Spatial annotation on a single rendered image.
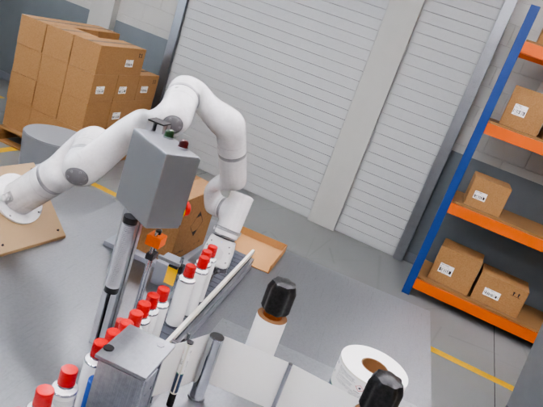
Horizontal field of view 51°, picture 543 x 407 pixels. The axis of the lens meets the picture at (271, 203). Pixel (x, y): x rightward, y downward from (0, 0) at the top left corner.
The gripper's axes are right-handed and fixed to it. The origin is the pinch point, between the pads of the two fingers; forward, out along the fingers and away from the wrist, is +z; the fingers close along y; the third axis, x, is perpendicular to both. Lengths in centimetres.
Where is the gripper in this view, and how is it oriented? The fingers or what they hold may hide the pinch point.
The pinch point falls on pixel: (207, 279)
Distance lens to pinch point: 197.7
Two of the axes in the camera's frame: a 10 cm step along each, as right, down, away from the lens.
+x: 1.3, 0.9, 9.9
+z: -3.8, 9.2, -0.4
